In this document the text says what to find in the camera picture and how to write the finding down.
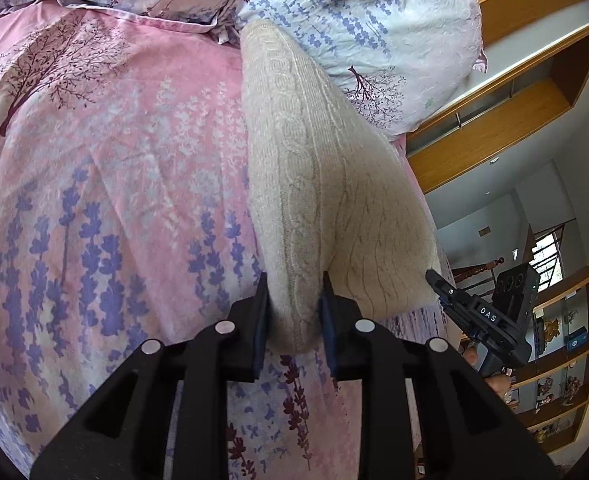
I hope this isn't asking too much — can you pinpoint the wooden display shelf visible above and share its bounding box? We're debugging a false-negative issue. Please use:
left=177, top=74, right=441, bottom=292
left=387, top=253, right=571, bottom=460
left=504, top=265, right=589, bottom=457

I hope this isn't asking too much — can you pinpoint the pink floral bedsheet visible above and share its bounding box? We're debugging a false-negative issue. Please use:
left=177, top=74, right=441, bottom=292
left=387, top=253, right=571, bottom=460
left=0, top=0, right=457, bottom=480

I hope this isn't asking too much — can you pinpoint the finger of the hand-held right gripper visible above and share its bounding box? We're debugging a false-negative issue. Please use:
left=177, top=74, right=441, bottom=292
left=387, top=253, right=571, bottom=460
left=455, top=317, right=480, bottom=348
left=425, top=269, right=471, bottom=322

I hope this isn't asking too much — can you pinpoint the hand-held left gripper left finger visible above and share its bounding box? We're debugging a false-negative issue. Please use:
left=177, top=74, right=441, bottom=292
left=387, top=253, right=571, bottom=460
left=29, top=272, right=270, bottom=480

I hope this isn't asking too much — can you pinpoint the white blue floral pillow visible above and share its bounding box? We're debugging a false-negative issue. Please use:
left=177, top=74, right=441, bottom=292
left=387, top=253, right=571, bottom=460
left=218, top=0, right=490, bottom=143

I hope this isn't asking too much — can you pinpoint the golden figurine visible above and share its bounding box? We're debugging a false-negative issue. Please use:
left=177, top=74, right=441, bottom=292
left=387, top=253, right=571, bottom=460
left=541, top=317, right=563, bottom=347

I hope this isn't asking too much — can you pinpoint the wooden stair railing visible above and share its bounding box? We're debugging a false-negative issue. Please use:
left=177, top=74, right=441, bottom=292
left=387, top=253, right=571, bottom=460
left=449, top=255, right=506, bottom=297

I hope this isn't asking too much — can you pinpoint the person's right hand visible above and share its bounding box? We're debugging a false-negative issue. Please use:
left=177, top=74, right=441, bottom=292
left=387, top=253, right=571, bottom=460
left=461, top=347, right=514, bottom=397

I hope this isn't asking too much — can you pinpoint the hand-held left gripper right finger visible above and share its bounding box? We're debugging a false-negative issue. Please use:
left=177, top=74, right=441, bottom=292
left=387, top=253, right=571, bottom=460
left=321, top=271, right=557, bottom=480

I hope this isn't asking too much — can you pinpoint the yellow wooden cabinet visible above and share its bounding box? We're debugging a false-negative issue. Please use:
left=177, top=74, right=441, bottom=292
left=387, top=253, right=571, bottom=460
left=407, top=0, right=589, bottom=196

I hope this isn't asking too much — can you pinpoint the barred window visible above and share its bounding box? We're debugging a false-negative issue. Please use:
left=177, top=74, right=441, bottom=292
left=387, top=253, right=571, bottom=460
left=528, top=224, right=569, bottom=292

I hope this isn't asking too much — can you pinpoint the beige cable-knit sweater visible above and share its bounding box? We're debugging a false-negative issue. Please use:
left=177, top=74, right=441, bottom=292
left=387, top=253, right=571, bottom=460
left=239, top=19, right=443, bottom=354

